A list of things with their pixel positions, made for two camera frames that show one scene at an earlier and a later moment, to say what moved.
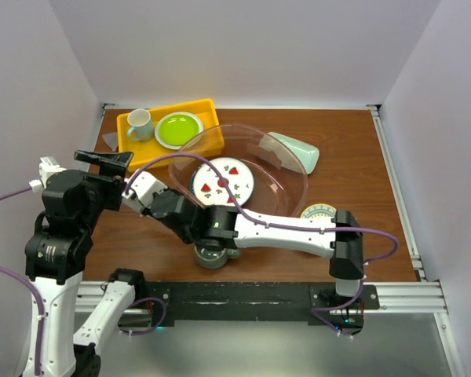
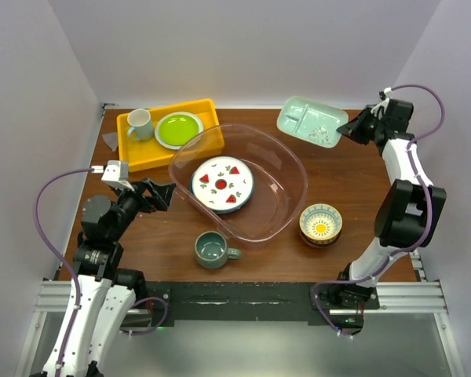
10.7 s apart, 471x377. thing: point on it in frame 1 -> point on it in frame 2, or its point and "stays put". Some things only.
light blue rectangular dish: x=293 y=154 -> x=312 y=120
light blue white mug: x=141 y=126 stays put
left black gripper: x=112 y=166 -> x=162 y=193
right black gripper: x=151 y=196 -> x=352 y=129
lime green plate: x=178 y=129 stays put
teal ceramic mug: x=215 y=259 stays put
